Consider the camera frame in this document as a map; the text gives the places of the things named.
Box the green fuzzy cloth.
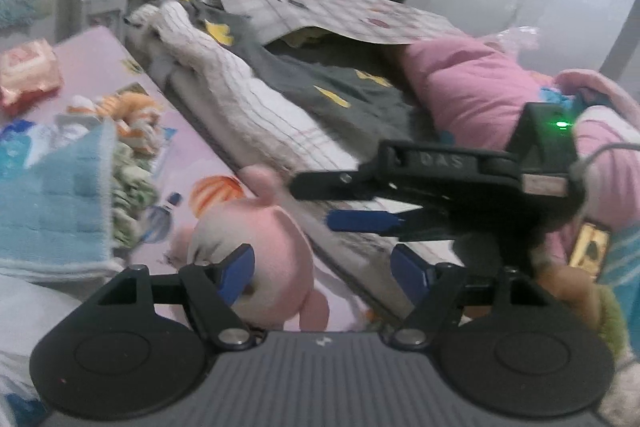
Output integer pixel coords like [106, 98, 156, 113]
[535, 267, 628, 358]

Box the clear plastic bag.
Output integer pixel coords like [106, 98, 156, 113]
[494, 26, 545, 54]

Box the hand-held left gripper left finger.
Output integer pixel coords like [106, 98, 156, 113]
[97, 243, 258, 352]

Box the grey cloth with yellow prints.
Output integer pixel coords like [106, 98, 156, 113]
[179, 0, 427, 148]

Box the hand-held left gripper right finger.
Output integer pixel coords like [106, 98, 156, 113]
[391, 243, 543, 350]

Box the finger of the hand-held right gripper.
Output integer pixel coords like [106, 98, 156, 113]
[289, 152, 401, 204]
[325, 207, 426, 242]

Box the green white floral cloth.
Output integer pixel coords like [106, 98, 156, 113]
[107, 141, 162, 249]

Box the blue checked towel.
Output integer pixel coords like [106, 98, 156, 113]
[0, 119, 121, 280]

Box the red pink wet wipe pack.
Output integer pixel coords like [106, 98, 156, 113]
[0, 39, 65, 115]

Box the pink plush doll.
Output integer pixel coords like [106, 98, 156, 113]
[170, 164, 331, 330]

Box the white plastic bag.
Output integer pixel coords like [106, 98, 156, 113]
[0, 274, 126, 427]

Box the white water dispenser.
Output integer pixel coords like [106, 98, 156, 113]
[75, 0, 129, 32]

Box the white checked blanket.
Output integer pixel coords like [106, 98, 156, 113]
[125, 0, 362, 178]

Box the checked printed blanket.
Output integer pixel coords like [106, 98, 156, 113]
[214, 0, 467, 46]

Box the grey cable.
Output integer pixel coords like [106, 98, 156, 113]
[570, 143, 640, 180]

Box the pink pillow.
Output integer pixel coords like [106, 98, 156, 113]
[399, 36, 557, 148]

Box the teal striped cloth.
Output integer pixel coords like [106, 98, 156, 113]
[599, 227, 640, 308]

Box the pink blanket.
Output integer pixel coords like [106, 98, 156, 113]
[552, 69, 640, 233]

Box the yellow black box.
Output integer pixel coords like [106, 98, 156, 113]
[569, 223, 612, 282]

